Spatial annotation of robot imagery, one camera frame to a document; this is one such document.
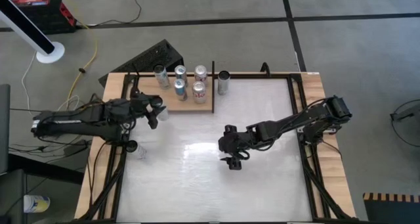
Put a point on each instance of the blue silver Red Bull can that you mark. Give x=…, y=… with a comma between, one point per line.
x=179, y=85
x=180, y=71

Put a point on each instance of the black perforated panel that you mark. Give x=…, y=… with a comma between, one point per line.
x=144, y=58

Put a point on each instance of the black curved bracket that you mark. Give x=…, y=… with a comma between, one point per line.
x=264, y=66

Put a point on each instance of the white floor stand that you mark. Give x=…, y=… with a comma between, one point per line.
x=50, y=54

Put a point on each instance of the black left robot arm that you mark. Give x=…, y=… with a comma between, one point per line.
x=75, y=123

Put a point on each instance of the white yellow blue container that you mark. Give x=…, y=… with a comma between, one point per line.
x=36, y=204

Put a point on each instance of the dark grey cabinet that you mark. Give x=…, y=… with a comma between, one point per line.
x=4, y=128

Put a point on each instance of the black box yellow striped edge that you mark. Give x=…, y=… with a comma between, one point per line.
x=393, y=211

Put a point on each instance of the red and black toolbox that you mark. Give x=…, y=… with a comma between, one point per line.
x=42, y=17

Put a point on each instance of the white Celsius can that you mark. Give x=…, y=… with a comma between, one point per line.
x=132, y=146
x=162, y=79

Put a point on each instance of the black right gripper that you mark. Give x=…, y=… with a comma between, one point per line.
x=234, y=143

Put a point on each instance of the black aluminium table frame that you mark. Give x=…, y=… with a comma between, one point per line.
x=249, y=76

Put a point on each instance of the silver Diet Coke can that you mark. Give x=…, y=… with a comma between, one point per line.
x=199, y=87
x=200, y=72

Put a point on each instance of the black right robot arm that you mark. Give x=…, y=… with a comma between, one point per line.
x=288, y=122

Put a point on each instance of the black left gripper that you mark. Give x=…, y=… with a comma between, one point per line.
x=141, y=105

